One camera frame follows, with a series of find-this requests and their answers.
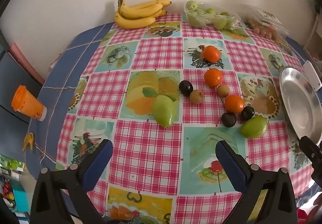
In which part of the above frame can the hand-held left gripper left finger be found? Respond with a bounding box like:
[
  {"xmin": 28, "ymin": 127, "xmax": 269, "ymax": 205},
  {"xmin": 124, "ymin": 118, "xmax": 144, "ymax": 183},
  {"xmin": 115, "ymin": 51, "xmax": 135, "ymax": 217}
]
[{"xmin": 30, "ymin": 139, "xmax": 114, "ymax": 224}]

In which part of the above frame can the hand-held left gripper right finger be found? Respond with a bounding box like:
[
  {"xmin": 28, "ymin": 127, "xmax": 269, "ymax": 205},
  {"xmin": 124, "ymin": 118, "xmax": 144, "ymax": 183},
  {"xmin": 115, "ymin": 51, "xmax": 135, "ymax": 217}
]
[{"xmin": 215, "ymin": 140, "xmax": 298, "ymax": 224}]

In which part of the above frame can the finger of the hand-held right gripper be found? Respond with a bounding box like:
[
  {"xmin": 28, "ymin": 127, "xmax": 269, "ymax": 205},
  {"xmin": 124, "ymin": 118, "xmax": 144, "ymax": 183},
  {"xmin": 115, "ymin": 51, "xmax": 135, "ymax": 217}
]
[{"xmin": 299, "ymin": 135, "xmax": 322, "ymax": 165}]

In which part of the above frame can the small green mango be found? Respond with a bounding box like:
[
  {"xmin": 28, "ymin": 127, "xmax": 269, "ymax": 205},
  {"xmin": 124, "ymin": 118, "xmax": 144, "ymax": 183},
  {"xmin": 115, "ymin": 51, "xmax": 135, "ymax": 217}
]
[{"xmin": 240, "ymin": 116, "xmax": 268, "ymax": 138}]

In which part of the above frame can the round metal plate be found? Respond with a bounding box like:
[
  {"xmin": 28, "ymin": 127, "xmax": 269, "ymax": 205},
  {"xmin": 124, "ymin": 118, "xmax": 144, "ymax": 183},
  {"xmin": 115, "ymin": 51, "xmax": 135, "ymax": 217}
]
[{"xmin": 279, "ymin": 66, "xmax": 322, "ymax": 146}]

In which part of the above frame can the dark purple plum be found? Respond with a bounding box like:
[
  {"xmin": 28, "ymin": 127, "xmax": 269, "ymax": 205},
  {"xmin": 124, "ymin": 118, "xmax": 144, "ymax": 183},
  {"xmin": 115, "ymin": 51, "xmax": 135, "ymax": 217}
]
[
  {"xmin": 241, "ymin": 106, "xmax": 255, "ymax": 121},
  {"xmin": 179, "ymin": 80, "xmax": 194, "ymax": 94},
  {"xmin": 221, "ymin": 112, "xmax": 237, "ymax": 128}
]

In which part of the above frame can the orange tangerine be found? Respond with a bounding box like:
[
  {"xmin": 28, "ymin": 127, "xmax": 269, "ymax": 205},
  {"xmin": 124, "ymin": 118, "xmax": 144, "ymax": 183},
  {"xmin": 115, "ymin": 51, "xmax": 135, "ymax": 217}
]
[
  {"xmin": 204, "ymin": 68, "xmax": 223, "ymax": 88},
  {"xmin": 202, "ymin": 46, "xmax": 222, "ymax": 62},
  {"xmin": 224, "ymin": 95, "xmax": 245, "ymax": 113}
]

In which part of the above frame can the brown kiwi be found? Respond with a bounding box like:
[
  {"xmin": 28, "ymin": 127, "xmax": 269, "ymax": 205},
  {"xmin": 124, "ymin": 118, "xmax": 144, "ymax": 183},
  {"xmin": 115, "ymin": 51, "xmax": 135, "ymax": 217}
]
[
  {"xmin": 189, "ymin": 90, "xmax": 204, "ymax": 105},
  {"xmin": 217, "ymin": 84, "xmax": 230, "ymax": 98}
]

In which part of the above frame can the large green mango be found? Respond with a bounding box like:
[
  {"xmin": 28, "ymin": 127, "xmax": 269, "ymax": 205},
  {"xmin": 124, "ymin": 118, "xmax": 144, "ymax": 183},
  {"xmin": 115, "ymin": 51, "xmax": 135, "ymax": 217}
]
[{"xmin": 153, "ymin": 95, "xmax": 176, "ymax": 129}]

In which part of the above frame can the pink checked printed tablecloth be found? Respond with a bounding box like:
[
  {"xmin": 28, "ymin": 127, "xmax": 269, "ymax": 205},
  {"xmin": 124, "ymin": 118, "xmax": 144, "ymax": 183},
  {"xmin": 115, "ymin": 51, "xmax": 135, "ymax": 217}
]
[{"xmin": 57, "ymin": 14, "xmax": 315, "ymax": 224}]

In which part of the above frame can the banana peel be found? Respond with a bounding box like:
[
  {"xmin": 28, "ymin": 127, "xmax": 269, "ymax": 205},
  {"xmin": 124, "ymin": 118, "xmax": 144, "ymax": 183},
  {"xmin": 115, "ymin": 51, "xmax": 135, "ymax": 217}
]
[{"xmin": 22, "ymin": 133, "xmax": 35, "ymax": 152}]

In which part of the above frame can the white plastic device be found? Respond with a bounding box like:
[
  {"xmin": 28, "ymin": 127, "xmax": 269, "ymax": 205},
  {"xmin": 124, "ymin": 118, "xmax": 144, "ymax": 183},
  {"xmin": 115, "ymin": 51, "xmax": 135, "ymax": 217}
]
[{"xmin": 302, "ymin": 61, "xmax": 322, "ymax": 91}]

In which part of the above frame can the orange plastic cup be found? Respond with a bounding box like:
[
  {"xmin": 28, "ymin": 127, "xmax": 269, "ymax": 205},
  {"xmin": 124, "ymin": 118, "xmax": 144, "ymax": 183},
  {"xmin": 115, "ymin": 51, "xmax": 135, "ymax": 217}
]
[{"xmin": 11, "ymin": 85, "xmax": 48, "ymax": 122}]

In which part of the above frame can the blue tablecloth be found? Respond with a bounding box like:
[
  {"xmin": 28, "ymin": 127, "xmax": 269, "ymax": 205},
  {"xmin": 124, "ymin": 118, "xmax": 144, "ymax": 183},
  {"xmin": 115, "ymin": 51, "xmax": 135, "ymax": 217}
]
[{"xmin": 24, "ymin": 22, "xmax": 322, "ymax": 224}]

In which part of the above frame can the white wooden chair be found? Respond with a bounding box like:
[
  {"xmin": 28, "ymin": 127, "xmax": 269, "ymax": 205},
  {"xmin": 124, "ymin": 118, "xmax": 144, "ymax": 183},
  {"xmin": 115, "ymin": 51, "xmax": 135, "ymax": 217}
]
[{"xmin": 305, "ymin": 12, "xmax": 322, "ymax": 63}]

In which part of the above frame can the bag of brown longans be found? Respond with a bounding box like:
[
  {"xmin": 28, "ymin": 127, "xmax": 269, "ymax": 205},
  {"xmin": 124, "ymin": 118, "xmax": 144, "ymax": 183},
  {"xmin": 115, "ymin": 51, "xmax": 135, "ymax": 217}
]
[{"xmin": 243, "ymin": 4, "xmax": 290, "ymax": 40}]

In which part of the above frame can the yellow banana bunch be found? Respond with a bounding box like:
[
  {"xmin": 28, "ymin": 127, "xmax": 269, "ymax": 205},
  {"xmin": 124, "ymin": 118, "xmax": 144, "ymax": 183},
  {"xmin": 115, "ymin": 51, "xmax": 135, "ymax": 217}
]
[{"xmin": 114, "ymin": 0, "xmax": 172, "ymax": 29}]

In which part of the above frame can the plastic bag of green fruit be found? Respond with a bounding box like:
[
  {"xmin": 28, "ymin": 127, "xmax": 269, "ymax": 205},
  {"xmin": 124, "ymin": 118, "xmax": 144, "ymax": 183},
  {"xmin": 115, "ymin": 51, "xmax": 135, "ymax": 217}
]
[{"xmin": 184, "ymin": 0, "xmax": 242, "ymax": 30}]

